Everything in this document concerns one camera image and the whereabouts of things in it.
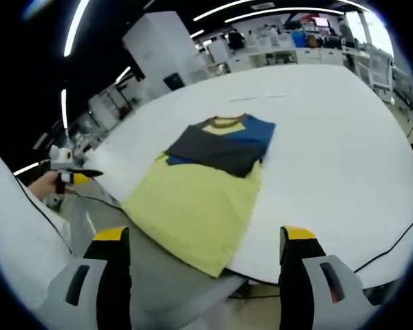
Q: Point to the ceiling air vent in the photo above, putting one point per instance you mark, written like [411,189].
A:
[264,5]

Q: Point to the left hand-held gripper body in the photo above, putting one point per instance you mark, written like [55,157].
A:
[62,159]

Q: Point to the blue barrel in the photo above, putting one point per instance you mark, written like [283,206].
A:
[298,38]

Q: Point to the white office chair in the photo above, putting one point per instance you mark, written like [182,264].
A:
[380,70]

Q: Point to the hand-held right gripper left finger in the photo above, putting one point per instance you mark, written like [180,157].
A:
[103,292]

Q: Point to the white square pillar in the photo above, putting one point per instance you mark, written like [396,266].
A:
[161,48]

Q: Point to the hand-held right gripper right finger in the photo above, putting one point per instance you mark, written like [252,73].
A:
[296,292]

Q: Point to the yellow blue black garment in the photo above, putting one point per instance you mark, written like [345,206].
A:
[192,209]

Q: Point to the long white counter cabinet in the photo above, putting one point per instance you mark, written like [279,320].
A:
[309,56]

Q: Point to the monitor with pink screen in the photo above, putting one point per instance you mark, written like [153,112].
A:
[321,22]

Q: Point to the person's left hand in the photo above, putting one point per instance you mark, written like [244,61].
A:
[44,187]

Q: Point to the grey mesh office chair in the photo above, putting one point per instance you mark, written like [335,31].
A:
[179,295]

